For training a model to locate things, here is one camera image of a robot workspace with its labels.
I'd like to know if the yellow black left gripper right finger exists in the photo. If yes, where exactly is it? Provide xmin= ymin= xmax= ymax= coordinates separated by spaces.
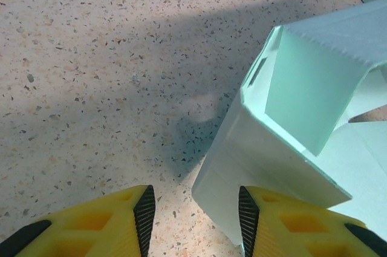
xmin=238 ymin=186 xmax=387 ymax=257

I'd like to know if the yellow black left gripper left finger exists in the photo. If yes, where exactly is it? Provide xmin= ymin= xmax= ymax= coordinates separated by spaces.
xmin=5 ymin=184 xmax=157 ymax=257

